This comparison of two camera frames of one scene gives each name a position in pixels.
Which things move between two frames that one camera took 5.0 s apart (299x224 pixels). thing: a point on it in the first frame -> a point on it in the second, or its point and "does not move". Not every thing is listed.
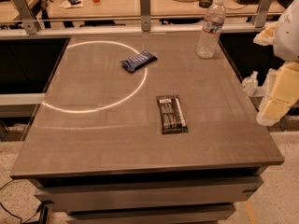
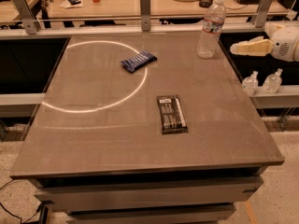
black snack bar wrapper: x=172 y=114 does not move
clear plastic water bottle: x=213 y=23 does not move
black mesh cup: x=206 y=0 does not move
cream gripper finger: x=282 y=95 -> x=258 y=48
